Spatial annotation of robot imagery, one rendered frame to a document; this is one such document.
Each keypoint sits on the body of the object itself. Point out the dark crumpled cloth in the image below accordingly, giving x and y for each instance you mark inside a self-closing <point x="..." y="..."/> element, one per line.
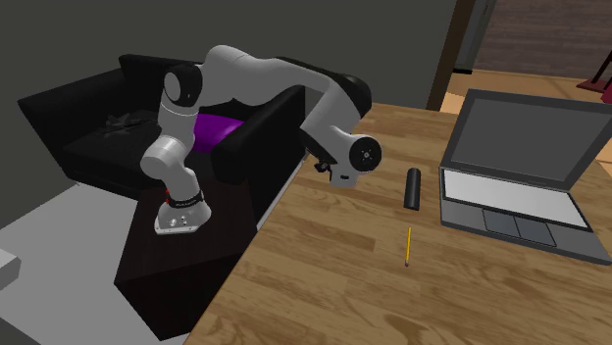
<point x="125" y="123"/>

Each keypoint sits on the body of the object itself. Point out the red furniture piece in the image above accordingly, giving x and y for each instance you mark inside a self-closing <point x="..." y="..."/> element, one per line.
<point x="597" y="79"/>

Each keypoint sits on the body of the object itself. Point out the dark robot stand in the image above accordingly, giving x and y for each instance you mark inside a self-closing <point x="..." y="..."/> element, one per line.
<point x="191" y="258"/>

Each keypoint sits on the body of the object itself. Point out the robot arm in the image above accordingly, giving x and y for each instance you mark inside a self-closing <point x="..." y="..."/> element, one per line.
<point x="267" y="76"/>

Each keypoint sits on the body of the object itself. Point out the grey laptop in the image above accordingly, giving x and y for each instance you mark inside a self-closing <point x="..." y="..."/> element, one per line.
<point x="521" y="138"/>

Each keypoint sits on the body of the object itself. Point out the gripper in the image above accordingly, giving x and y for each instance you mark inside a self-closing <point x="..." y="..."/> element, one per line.
<point x="319" y="152"/>

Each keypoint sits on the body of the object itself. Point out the purple cushion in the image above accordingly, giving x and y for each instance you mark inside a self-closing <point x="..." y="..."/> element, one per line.
<point x="214" y="131"/>

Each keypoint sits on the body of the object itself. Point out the black cylinder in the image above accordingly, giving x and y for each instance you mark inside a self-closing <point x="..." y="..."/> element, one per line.
<point x="412" y="188"/>

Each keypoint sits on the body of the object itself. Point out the black sofa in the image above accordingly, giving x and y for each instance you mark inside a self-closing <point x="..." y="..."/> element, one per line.
<point x="91" y="110"/>

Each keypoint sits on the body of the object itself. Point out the yellow pencil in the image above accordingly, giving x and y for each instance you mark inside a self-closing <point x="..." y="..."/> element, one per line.
<point x="409" y="246"/>

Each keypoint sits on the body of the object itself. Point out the dark brown door frame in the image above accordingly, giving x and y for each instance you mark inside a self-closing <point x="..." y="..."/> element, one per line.
<point x="447" y="52"/>

